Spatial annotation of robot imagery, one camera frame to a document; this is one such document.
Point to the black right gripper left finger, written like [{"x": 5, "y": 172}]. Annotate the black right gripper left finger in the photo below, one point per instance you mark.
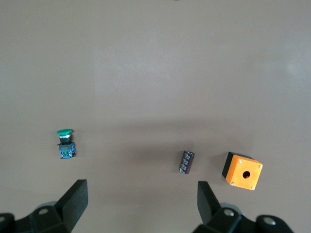
[{"x": 70, "y": 206}]

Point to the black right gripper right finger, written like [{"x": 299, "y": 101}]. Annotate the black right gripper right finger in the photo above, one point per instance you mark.
[{"x": 206, "y": 206}]

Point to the green push button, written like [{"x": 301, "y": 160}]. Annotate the green push button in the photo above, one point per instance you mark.
[{"x": 65, "y": 148}]

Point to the small black connector block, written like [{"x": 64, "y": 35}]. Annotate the small black connector block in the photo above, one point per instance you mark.
[{"x": 186, "y": 162}]

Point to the orange button enclosure box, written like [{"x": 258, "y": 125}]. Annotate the orange button enclosure box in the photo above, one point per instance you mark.
[{"x": 236, "y": 168}]

